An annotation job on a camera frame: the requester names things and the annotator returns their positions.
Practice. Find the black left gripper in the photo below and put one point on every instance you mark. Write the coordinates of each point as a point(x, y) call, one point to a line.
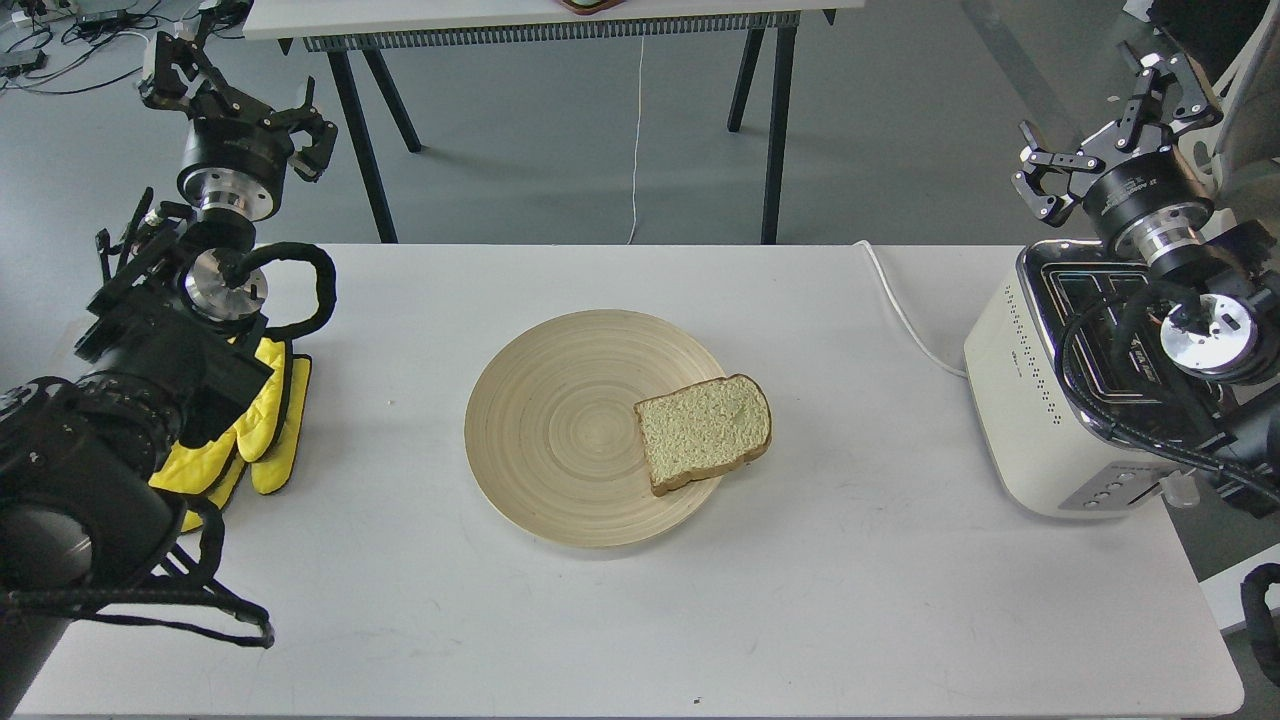
point(229, 161)

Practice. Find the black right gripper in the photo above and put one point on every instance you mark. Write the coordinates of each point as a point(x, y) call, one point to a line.
point(1170, 91)

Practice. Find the slice of bread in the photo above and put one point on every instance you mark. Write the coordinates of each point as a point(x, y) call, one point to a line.
point(702, 431)

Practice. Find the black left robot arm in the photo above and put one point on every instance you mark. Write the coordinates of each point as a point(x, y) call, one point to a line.
point(187, 299)

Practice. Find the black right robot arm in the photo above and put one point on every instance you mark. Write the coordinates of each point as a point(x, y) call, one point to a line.
point(1218, 306)

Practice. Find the cream white toaster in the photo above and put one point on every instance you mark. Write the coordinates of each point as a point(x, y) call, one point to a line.
point(1051, 456)

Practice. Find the white background table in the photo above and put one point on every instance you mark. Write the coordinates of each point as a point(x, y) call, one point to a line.
point(338, 29)

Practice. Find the yellow oven mitt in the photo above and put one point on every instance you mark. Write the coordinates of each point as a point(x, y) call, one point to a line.
point(260, 447)

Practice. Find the brown object on background table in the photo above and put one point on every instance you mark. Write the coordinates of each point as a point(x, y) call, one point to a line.
point(588, 7)

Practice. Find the round bamboo plate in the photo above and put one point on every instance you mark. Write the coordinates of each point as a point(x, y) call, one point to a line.
point(551, 434)

